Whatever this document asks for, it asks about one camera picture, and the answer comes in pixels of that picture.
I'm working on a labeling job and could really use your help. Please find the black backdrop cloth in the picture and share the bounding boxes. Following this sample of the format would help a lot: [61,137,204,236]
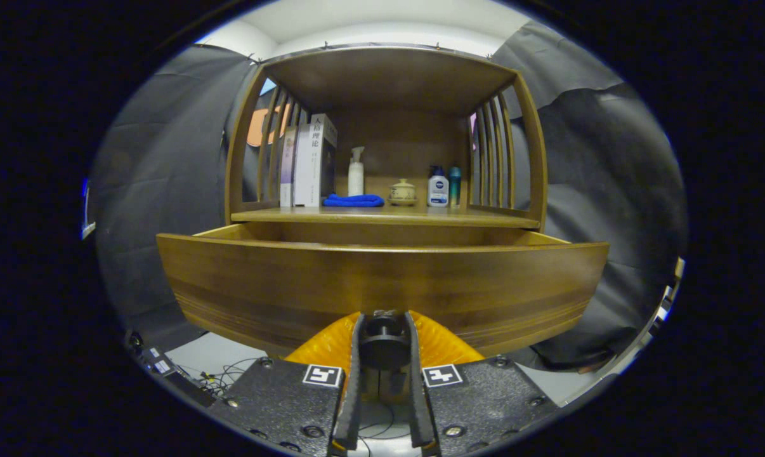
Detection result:
[88,22,688,372]

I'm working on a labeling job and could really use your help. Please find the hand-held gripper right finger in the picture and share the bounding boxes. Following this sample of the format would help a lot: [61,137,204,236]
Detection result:
[405,310,558,456]

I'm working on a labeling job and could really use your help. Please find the white lotion bottle blue cap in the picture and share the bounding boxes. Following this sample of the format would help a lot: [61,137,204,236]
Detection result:
[427,166,450,208]

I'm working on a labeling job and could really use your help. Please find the thin purple white book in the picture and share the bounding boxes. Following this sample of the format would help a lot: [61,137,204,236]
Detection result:
[280,125,298,208]

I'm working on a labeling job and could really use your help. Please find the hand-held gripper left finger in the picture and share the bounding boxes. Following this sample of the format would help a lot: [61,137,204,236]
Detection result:
[208,310,365,456]

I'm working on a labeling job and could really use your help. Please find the wooden countertop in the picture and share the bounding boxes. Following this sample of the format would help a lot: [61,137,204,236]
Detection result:
[230,204,542,229]

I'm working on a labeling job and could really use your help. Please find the wooden drawer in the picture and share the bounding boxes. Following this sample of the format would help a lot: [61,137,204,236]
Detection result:
[156,222,610,388]

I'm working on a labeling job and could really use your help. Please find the folded blue cloth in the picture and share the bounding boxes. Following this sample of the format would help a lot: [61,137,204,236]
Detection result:
[323,194,385,208]

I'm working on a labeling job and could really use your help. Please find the white pump bottle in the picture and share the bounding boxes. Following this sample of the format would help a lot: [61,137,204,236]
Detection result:
[348,146,365,197]

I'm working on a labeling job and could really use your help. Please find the tangle of black cables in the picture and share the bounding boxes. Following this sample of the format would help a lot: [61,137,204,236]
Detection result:
[195,359,263,397]

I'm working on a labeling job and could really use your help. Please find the beige lidded teacup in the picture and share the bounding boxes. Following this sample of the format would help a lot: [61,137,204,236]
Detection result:
[388,178,418,206]

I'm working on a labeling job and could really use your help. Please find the plain white book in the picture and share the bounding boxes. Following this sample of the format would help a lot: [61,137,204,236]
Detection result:
[292,124,313,208]

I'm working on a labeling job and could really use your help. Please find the thick white black book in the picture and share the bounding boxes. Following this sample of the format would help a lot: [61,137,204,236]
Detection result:
[306,113,338,208]

